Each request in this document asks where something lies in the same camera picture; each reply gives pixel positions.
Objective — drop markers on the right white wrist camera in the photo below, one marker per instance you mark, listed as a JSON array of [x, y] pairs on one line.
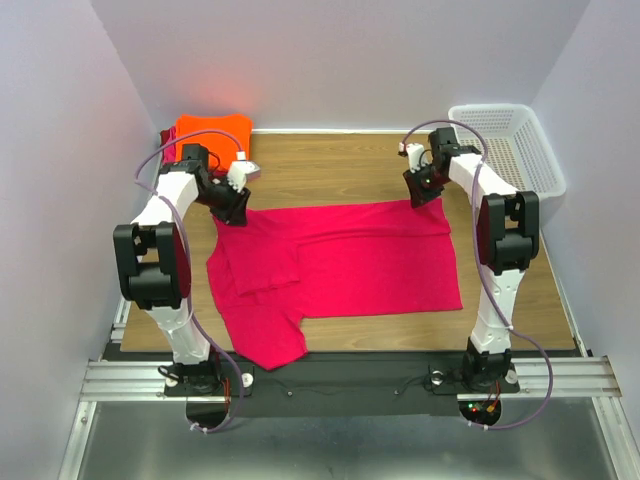
[[416, 154]]

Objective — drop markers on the white plastic basket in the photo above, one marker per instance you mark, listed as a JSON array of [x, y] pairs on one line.
[[519, 151]]

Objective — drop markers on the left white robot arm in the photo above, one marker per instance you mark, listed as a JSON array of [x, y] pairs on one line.
[[154, 263]]

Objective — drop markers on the folded orange t shirt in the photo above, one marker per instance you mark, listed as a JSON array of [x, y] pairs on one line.
[[237, 125]]

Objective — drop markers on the crimson t shirt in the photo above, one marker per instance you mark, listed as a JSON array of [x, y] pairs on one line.
[[287, 265]]

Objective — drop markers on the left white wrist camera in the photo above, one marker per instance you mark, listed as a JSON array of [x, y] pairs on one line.
[[241, 171]]

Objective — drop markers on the aluminium frame rail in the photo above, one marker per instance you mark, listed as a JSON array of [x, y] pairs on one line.
[[131, 381]]

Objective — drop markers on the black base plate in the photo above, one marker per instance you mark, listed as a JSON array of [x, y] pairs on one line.
[[344, 384]]

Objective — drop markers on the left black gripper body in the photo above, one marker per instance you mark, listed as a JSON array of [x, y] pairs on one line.
[[219, 196]]

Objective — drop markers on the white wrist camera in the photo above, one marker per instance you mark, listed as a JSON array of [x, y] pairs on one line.
[[241, 171], [416, 154]]

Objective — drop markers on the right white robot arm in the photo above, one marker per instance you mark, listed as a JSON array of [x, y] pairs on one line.
[[505, 237]]

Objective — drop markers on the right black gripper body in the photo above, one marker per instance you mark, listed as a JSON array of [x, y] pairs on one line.
[[433, 182]]

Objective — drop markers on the folded pink t shirt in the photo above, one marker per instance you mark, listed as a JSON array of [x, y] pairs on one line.
[[172, 153]]

